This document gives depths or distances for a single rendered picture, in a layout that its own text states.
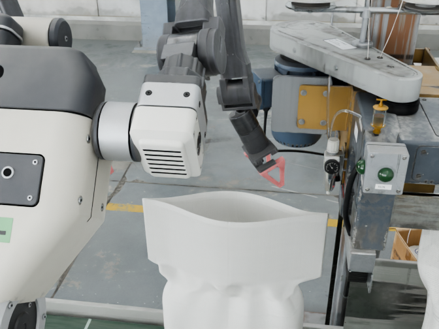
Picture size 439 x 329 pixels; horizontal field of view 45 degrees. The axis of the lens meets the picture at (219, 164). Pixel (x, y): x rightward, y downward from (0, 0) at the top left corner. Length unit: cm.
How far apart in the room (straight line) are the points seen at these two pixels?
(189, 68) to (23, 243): 35
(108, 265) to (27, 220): 209
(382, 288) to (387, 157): 82
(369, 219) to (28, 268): 69
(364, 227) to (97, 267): 190
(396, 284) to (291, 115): 66
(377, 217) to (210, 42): 52
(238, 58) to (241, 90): 7
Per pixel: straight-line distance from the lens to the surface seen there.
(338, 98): 143
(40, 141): 78
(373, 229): 117
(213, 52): 87
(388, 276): 176
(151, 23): 605
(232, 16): 116
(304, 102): 143
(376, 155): 102
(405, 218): 136
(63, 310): 209
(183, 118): 73
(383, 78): 117
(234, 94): 118
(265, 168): 122
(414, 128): 112
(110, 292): 269
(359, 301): 182
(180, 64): 84
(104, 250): 295
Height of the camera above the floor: 179
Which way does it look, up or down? 29 degrees down
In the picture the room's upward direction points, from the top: 1 degrees counter-clockwise
